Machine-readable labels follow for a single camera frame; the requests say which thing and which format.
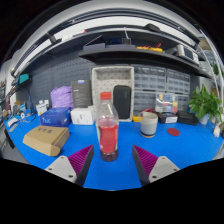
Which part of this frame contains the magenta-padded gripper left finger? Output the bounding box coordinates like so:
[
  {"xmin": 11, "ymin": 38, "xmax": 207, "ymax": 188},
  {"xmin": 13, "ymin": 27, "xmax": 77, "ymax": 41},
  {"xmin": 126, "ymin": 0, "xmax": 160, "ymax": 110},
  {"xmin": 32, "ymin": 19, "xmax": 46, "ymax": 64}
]
[{"xmin": 44, "ymin": 144, "xmax": 95, "ymax": 187}]

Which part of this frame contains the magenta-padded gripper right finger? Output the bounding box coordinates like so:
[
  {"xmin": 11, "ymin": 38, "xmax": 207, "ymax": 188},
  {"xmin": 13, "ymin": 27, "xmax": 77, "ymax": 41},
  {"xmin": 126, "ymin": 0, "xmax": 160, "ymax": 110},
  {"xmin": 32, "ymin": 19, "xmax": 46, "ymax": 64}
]
[{"xmin": 131, "ymin": 144, "xmax": 181, "ymax": 187}]

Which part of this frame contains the clear bottle with red label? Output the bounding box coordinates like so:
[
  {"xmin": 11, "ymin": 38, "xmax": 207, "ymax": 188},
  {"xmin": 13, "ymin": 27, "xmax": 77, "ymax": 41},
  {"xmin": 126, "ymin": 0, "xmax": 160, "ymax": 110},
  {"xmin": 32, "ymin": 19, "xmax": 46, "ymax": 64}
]
[{"xmin": 95, "ymin": 91, "xmax": 120, "ymax": 163}]

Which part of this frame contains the brown cardboard box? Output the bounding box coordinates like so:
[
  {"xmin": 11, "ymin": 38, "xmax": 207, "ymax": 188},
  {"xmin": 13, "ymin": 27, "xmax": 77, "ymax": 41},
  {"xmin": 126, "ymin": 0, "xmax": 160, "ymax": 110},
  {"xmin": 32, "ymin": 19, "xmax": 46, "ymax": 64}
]
[{"xmin": 22, "ymin": 125, "xmax": 71, "ymax": 157}]

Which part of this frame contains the flat round red coaster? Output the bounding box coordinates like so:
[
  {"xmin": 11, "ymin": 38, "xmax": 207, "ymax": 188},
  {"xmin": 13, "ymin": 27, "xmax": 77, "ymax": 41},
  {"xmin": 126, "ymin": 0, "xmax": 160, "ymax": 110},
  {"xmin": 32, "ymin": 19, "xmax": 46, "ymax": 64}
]
[{"xmin": 166, "ymin": 127, "xmax": 181, "ymax": 137}]

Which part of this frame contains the grey and white mug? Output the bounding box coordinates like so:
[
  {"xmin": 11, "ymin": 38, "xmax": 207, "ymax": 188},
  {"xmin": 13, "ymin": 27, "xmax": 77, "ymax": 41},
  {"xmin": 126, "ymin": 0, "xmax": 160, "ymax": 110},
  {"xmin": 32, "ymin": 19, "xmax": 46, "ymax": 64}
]
[{"xmin": 138, "ymin": 111, "xmax": 159, "ymax": 139}]

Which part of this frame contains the blue cardboard box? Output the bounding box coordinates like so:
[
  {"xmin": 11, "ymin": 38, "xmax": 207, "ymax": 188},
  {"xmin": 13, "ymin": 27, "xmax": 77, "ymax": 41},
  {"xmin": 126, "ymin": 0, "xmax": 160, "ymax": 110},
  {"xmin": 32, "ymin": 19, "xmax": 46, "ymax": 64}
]
[{"xmin": 39, "ymin": 107, "xmax": 72, "ymax": 128}]

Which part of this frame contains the white cardboard box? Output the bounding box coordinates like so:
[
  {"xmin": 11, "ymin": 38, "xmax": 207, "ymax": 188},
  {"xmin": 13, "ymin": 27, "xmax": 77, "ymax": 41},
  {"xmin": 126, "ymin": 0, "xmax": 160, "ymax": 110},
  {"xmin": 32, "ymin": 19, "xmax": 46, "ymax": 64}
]
[{"xmin": 70, "ymin": 105, "xmax": 97, "ymax": 126}]

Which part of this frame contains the yellow multimeter with red leads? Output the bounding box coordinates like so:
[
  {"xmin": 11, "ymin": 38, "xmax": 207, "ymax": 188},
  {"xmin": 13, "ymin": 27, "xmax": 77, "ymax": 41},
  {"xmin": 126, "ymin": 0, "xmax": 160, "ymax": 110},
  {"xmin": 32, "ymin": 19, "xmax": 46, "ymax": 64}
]
[{"xmin": 132, "ymin": 108, "xmax": 154, "ymax": 123}]

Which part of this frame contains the flat black case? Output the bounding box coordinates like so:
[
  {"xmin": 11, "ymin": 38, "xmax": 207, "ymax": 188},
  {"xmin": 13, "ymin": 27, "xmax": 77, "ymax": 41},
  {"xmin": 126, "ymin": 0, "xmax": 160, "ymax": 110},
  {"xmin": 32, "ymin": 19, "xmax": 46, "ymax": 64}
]
[{"xmin": 176, "ymin": 110, "xmax": 200, "ymax": 126}]

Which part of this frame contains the clear organizer with coloured parts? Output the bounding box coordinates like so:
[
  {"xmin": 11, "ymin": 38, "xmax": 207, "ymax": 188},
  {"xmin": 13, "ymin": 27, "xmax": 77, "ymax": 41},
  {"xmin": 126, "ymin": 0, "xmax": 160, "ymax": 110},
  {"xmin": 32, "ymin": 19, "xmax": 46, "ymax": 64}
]
[{"xmin": 155, "ymin": 92, "xmax": 179, "ymax": 114}]

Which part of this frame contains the white power adapter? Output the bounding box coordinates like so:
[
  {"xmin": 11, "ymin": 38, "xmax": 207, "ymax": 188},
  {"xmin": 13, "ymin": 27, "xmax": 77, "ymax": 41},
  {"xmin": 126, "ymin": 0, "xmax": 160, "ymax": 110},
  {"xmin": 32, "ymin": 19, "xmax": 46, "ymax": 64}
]
[{"xmin": 213, "ymin": 124, "xmax": 223, "ymax": 138}]

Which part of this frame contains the wide grey drawer cabinet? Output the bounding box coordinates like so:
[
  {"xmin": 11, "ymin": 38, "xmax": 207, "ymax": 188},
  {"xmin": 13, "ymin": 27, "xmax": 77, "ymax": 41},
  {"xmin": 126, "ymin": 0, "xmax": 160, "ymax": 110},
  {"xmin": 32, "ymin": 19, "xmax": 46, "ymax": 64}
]
[{"xmin": 132, "ymin": 89, "xmax": 191, "ymax": 116}]

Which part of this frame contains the purple plastic bag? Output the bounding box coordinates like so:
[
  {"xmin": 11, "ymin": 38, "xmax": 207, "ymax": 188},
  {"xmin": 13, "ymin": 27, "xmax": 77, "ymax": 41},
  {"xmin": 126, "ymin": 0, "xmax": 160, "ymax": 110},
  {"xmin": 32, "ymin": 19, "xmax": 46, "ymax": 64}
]
[{"xmin": 50, "ymin": 85, "xmax": 74, "ymax": 110}]

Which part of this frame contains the dark grey upright box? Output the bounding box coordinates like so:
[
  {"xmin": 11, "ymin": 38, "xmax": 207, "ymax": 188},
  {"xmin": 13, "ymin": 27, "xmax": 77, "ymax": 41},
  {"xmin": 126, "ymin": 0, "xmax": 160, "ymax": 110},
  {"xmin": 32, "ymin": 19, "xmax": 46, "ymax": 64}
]
[{"xmin": 70, "ymin": 79, "xmax": 93, "ymax": 109}]

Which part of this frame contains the green potted plant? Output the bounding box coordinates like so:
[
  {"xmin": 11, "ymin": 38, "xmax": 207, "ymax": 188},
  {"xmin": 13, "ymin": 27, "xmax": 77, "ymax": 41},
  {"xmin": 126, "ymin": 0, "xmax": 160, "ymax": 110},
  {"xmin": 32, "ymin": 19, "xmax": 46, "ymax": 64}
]
[{"xmin": 187, "ymin": 83, "xmax": 224, "ymax": 125}]

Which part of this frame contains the grey small-parts drawer cabinet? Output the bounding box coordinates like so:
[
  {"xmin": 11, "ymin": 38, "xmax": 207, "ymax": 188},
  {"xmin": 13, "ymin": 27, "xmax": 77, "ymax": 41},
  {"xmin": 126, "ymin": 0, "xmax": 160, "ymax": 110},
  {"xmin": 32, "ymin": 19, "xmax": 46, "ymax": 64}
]
[
  {"xmin": 132, "ymin": 64, "xmax": 167, "ymax": 92},
  {"xmin": 166, "ymin": 68, "xmax": 191, "ymax": 95}
]

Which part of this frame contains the beige perforated tray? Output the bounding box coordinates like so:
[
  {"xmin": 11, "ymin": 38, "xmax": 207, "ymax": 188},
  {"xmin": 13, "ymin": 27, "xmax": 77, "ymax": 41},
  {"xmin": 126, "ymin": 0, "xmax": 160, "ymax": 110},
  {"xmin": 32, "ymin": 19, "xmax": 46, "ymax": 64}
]
[{"xmin": 90, "ymin": 65, "xmax": 135, "ymax": 122}]

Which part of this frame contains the white metal rack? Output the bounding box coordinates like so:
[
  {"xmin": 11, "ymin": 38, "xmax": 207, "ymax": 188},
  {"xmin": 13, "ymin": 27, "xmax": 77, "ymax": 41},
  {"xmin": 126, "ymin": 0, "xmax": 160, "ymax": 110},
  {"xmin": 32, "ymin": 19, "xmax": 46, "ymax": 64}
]
[{"xmin": 199, "ymin": 29, "xmax": 224, "ymax": 88}]

